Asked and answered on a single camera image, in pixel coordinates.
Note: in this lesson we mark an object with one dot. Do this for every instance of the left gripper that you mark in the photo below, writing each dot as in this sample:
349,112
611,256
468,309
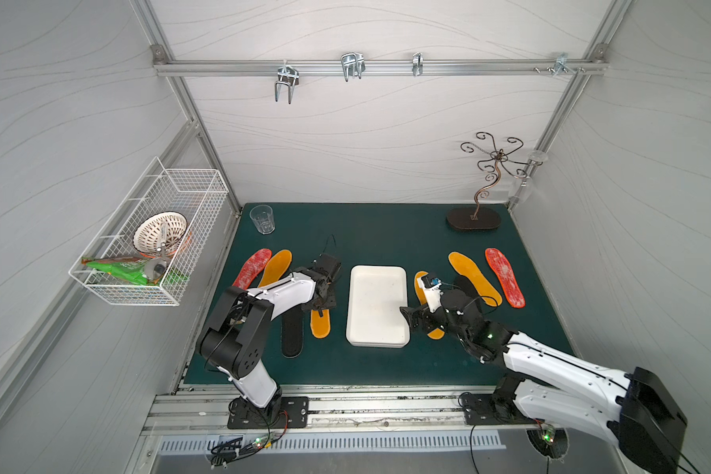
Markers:
326,290

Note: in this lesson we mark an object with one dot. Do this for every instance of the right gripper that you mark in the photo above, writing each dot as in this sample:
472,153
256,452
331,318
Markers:
426,317

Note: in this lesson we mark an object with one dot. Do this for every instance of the black insole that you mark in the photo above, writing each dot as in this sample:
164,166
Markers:
467,286
291,335

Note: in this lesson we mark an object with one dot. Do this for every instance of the fuzzy yellow insole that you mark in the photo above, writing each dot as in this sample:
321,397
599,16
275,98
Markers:
320,323
436,334

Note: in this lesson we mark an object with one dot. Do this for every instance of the white storage box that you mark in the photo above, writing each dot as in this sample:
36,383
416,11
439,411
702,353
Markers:
374,319

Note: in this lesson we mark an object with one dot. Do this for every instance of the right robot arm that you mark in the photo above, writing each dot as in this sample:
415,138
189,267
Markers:
632,411

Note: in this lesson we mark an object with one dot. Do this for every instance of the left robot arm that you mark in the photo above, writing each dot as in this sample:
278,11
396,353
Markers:
236,333

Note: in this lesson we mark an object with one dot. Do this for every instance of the left orange insole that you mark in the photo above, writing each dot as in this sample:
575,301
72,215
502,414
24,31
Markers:
276,268

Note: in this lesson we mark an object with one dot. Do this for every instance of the orange insole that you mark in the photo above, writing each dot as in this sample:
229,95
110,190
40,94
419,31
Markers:
467,268
276,268

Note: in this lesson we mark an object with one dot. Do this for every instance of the right orange insole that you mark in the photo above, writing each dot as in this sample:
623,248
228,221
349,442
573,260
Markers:
467,268

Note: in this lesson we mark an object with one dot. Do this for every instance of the right red insole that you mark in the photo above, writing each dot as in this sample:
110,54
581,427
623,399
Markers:
502,268

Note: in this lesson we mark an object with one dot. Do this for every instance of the red insole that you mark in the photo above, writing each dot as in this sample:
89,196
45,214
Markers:
502,268
252,268

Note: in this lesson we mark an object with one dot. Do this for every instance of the green table mat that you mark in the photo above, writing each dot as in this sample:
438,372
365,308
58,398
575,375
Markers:
415,238

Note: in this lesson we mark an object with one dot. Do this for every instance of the left red insole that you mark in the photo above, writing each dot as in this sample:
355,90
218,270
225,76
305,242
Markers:
252,268

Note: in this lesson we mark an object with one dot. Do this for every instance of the clear drinking glass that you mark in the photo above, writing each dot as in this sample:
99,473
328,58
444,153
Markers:
262,216

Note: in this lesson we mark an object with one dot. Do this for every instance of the dark metal jewelry stand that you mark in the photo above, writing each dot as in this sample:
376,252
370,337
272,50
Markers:
495,162

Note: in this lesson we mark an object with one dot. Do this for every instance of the white plastic strainer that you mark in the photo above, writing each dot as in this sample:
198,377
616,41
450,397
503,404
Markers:
160,234

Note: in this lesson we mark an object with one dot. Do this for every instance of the green plastic toy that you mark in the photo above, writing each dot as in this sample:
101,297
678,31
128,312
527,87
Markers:
139,271

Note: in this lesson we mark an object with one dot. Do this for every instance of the left metal hook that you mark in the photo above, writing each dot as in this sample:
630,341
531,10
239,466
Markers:
287,78

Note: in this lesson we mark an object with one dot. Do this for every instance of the middle metal hook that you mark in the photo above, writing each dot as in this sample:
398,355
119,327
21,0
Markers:
353,65

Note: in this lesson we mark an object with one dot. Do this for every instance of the small metal hook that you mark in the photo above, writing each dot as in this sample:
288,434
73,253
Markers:
417,64

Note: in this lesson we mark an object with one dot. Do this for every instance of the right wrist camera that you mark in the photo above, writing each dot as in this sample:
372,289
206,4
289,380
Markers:
431,283

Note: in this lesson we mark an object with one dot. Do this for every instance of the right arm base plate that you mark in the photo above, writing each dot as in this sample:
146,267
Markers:
480,409

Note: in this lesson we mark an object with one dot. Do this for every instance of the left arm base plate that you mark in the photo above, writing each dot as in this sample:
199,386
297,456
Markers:
283,412

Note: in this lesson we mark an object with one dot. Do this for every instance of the white wire basket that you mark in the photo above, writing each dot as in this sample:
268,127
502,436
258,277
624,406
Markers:
198,194

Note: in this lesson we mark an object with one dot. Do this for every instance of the horizontal aluminium rail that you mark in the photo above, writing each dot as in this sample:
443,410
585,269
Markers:
402,67

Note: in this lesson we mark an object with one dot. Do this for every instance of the right metal bracket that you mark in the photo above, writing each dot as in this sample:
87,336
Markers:
561,66

